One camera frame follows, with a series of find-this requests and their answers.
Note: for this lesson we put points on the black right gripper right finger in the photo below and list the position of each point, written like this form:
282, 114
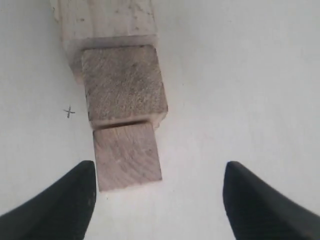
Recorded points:
256, 211

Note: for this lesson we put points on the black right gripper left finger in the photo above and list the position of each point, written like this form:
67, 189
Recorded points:
63, 211

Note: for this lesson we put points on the smallest wooden cube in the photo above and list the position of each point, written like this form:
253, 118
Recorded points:
126, 156

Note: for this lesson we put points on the third largest wooden cube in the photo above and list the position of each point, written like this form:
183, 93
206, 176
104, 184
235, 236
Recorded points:
122, 80

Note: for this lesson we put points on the second largest wooden cube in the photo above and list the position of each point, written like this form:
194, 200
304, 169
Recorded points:
90, 24

